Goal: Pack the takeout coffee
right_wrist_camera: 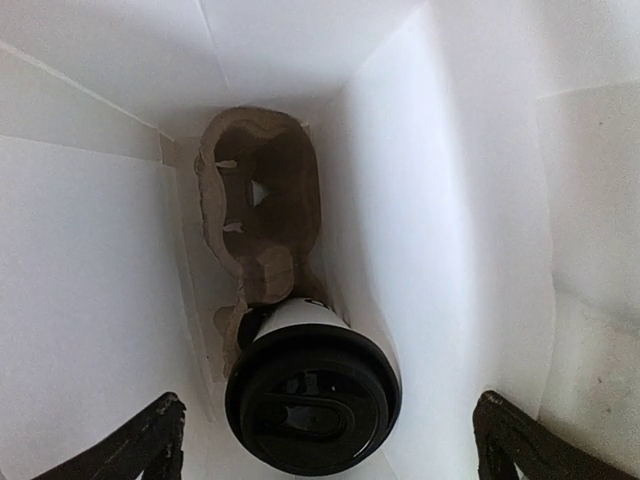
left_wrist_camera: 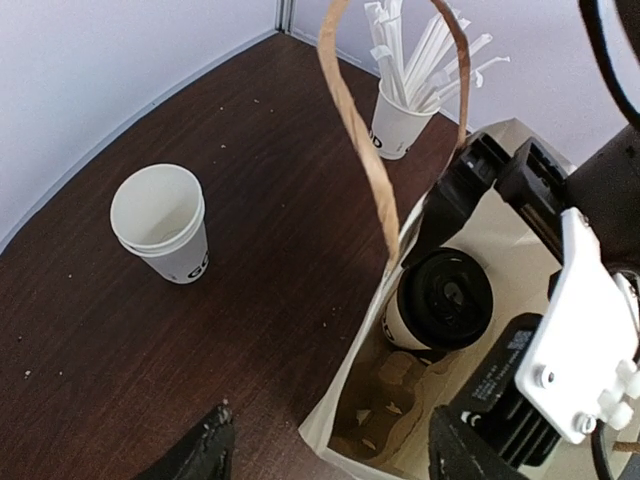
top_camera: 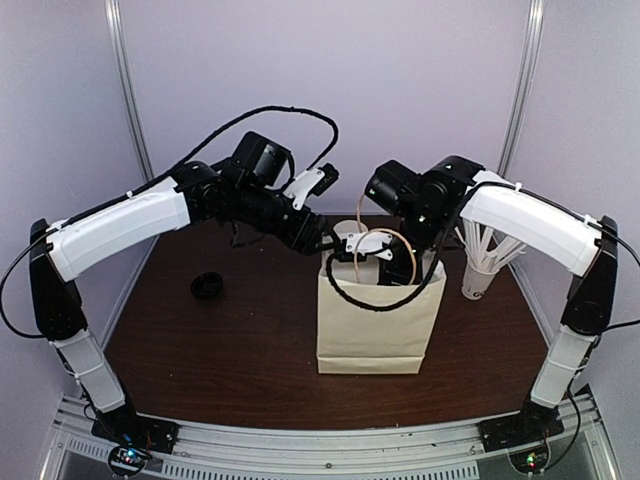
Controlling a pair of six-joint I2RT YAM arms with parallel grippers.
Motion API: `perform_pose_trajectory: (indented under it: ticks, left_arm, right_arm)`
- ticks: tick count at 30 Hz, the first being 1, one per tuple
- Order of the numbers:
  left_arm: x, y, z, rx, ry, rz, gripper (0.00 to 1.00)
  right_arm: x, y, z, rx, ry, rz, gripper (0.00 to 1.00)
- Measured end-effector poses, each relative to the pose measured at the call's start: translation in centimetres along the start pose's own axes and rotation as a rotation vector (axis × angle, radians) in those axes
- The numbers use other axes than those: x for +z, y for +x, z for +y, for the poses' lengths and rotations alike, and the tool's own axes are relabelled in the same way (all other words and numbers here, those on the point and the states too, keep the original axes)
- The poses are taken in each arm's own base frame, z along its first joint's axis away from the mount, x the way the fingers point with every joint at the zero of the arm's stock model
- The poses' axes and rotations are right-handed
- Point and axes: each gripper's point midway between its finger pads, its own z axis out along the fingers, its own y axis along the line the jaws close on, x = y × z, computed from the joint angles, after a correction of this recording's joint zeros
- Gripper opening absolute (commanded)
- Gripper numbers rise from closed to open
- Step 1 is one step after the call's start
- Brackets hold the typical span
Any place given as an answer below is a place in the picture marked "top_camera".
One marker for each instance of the white paper bag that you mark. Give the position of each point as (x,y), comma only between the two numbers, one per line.
(355,341)

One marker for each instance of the left aluminium frame post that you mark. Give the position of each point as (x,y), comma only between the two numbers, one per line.
(118,41)

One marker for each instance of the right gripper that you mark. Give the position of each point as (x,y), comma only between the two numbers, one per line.
(391,271)

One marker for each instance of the black cup lid stack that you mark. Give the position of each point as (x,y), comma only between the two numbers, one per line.
(207,286)

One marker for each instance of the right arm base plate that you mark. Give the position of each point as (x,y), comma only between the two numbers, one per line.
(525,438)

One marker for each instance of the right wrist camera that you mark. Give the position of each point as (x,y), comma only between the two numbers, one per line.
(374,243)

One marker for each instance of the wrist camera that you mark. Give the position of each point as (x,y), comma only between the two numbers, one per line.
(313,181)
(374,243)

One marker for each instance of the right aluminium frame post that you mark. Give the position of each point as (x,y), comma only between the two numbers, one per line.
(528,50)

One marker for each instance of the white paper cup stack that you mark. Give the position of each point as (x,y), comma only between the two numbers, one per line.
(346,227)

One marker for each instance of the cup holding stirrers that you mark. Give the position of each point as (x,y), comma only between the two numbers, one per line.
(475,281)

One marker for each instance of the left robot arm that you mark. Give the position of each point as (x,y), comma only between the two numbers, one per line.
(236,189)

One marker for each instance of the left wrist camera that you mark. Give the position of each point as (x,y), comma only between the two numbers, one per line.
(313,181)

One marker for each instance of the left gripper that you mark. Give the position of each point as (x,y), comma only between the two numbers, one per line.
(306,244)

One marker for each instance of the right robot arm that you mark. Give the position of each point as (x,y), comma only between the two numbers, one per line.
(429,205)

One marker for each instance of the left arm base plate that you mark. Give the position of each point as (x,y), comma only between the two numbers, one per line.
(136,447)

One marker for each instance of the white wrapped stirrers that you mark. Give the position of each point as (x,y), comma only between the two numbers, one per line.
(484,252)

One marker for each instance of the aluminium frame post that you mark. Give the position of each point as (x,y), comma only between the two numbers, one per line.
(528,50)
(118,41)

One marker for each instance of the front aluminium rail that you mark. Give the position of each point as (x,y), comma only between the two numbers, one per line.
(452,450)

